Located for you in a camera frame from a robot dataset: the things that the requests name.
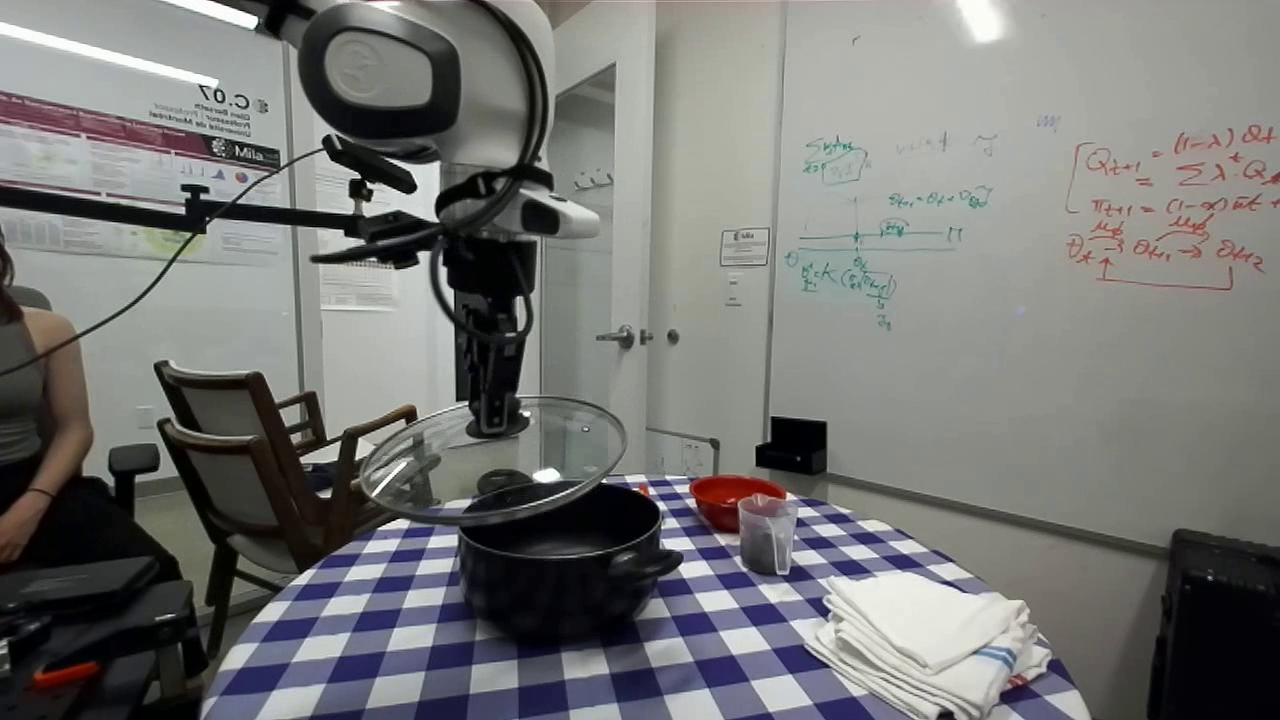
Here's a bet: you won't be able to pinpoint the glass pot lid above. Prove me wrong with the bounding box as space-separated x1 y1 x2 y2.
357 398 630 527

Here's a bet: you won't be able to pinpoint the folded white towels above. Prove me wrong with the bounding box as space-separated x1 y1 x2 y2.
804 573 1054 720

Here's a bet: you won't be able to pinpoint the black office chair armrest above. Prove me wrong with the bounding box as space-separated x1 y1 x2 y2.
109 445 161 511

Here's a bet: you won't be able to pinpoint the black cooking pot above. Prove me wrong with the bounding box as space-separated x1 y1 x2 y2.
460 472 682 647

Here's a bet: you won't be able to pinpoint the wooden chair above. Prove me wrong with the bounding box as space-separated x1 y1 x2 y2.
154 361 328 451
158 422 388 643

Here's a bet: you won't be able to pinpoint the clear plastic cup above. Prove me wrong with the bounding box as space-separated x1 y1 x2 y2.
735 498 796 576

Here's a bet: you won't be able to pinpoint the white door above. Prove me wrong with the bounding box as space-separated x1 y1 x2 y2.
536 0 657 472

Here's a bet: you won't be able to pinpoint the black panel at right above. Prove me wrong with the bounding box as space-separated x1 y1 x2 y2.
1149 527 1280 720

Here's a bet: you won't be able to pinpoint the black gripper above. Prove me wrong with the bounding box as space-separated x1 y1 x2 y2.
446 241 536 435

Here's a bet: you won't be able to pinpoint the wall poster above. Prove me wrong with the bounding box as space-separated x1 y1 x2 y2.
0 92 280 199

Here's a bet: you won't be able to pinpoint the black equipment case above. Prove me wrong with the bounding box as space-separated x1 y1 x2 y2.
0 555 208 720

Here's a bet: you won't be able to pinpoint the small door sign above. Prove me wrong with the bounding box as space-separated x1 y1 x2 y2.
720 230 774 268

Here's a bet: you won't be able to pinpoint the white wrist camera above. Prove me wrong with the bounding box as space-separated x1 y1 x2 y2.
519 197 602 241

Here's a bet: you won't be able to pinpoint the blue checkered tablecloth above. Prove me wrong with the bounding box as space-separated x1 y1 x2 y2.
195 472 1097 720

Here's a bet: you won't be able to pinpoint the black box on ledge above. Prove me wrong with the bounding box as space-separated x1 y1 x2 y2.
757 417 828 477

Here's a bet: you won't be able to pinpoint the seated person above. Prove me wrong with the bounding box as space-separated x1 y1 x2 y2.
0 245 182 581

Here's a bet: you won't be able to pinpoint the front wooden chair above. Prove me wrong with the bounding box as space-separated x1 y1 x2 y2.
158 422 388 643

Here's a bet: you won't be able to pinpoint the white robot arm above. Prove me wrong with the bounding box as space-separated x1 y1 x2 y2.
257 0 568 435

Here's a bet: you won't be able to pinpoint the silver door handle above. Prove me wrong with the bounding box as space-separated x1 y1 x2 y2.
598 329 641 351

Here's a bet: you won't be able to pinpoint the rear wooden chair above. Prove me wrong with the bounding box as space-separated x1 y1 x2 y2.
154 361 328 451

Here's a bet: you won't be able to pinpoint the red bowl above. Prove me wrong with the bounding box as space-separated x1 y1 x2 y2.
691 477 784 532

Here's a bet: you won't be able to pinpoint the black camera boom pole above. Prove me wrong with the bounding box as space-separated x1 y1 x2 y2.
0 186 432 241

